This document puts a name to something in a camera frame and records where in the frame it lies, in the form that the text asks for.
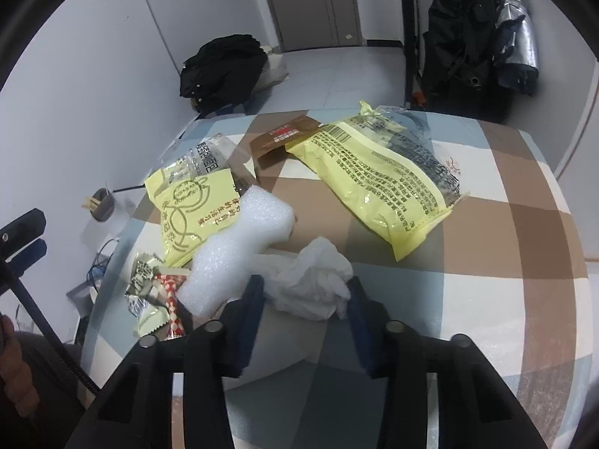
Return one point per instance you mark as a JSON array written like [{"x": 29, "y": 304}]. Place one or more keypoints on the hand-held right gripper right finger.
[{"x": 358, "y": 318}]

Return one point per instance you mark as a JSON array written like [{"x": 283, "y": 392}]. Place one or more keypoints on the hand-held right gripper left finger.
[{"x": 252, "y": 311}]

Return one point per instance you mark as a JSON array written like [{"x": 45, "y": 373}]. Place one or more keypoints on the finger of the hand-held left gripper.
[
  {"x": 32, "y": 252},
  {"x": 25, "y": 227}
]

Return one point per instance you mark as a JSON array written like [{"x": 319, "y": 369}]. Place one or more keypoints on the white foam sheet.
[{"x": 220, "y": 257}]

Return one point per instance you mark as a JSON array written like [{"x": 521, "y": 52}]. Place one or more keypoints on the white tissue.
[{"x": 309, "y": 276}]

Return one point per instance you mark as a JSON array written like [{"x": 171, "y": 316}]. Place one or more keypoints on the red and white wrapper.
[{"x": 166, "y": 299}]

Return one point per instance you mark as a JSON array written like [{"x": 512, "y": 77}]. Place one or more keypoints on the pale yellow wrapper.
[{"x": 149, "y": 322}]

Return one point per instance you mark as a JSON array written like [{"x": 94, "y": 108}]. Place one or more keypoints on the grey printed snack wrapper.
[{"x": 140, "y": 276}]

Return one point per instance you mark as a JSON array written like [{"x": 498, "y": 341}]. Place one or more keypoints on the person's left hand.
[{"x": 14, "y": 369}]

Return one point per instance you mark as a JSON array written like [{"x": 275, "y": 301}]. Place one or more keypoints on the white box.
[{"x": 82, "y": 304}]

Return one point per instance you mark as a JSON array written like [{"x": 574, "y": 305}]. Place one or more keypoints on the grey pen cup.
[{"x": 103, "y": 206}]

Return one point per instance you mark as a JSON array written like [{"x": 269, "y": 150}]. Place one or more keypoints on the small yellow printed packet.
[{"x": 187, "y": 217}]

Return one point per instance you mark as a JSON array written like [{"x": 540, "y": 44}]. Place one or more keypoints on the large yellow printed packet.
[{"x": 374, "y": 182}]

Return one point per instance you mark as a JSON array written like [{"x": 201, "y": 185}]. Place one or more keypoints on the person's dark jacket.
[{"x": 51, "y": 400}]

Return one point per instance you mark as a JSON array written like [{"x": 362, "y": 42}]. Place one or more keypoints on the brown flat packet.
[{"x": 281, "y": 139}]

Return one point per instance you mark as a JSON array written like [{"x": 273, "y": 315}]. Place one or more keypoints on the small orange object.
[{"x": 418, "y": 99}]

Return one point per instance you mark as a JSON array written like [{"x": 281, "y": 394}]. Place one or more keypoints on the black jacket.
[{"x": 220, "y": 70}]

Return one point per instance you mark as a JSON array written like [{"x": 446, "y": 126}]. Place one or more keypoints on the beige cloth bag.
[{"x": 274, "y": 68}]

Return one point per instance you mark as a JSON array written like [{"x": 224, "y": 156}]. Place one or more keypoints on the black rack pole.
[{"x": 409, "y": 32}]

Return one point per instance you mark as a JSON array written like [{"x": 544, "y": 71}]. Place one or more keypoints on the hanging black coat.
[{"x": 458, "y": 32}]

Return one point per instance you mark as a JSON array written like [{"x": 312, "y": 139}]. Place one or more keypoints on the grey door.
[{"x": 309, "y": 4}]

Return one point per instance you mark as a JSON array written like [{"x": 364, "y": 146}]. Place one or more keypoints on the silver folded cover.
[{"x": 519, "y": 32}]

